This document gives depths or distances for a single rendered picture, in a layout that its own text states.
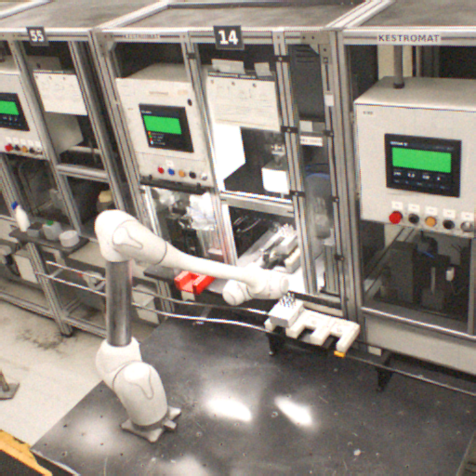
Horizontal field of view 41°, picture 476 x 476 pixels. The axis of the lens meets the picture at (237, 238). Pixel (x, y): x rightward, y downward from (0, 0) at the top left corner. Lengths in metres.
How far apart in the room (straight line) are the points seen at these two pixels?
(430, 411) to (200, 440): 0.88
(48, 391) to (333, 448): 2.12
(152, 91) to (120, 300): 0.87
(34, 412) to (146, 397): 1.58
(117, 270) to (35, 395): 1.79
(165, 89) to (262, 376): 1.26
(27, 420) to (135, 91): 2.07
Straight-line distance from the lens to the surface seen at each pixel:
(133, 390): 2.46
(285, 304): 2.66
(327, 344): 2.59
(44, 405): 3.99
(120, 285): 2.45
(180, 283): 2.89
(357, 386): 2.64
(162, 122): 2.68
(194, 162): 2.69
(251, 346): 2.87
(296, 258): 2.87
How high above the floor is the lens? 2.55
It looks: 31 degrees down
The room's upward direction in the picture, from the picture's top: 10 degrees counter-clockwise
